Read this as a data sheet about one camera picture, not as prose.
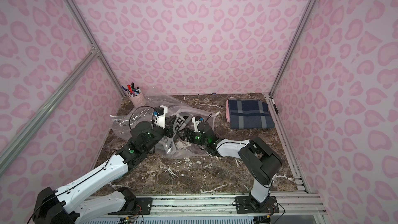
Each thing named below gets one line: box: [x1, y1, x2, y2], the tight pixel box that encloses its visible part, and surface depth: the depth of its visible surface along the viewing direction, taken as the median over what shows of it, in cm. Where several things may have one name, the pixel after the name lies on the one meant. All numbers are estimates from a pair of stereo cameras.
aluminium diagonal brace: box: [0, 47, 101, 177], surface depth 70 cm
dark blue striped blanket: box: [229, 98, 275, 130], surface depth 103 cm
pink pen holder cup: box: [130, 92, 146, 108], surface depth 109 cm
